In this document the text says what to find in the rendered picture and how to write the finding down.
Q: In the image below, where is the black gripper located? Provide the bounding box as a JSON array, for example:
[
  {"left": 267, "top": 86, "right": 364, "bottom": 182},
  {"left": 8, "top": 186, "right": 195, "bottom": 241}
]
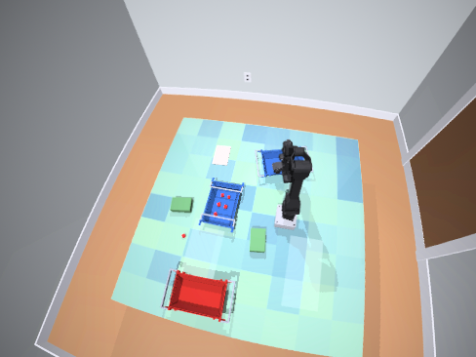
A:
[{"left": 279, "top": 153, "right": 293, "bottom": 183}]

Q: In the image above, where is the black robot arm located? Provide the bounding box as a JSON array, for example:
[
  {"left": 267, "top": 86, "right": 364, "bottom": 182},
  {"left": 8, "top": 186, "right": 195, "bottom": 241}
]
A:
[{"left": 272, "top": 139, "right": 312, "bottom": 221}]

